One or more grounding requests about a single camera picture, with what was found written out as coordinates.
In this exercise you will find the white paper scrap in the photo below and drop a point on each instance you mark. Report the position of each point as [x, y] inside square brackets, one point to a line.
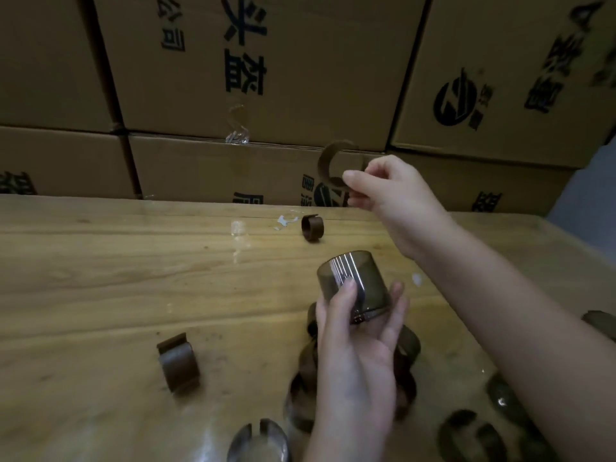
[284, 223]

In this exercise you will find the person's left hand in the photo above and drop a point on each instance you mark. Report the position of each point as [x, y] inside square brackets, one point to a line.
[356, 380]

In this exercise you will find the person's right hand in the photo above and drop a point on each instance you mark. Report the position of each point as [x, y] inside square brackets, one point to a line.
[404, 206]

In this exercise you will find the person's right forearm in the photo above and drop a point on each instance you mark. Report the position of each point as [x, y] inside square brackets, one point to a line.
[505, 331]

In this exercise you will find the smoky tinted glass cup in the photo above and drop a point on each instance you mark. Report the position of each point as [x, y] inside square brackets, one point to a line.
[366, 279]

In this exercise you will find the stack of brown cardboard boxes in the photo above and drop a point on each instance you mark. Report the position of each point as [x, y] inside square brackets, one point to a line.
[313, 67]

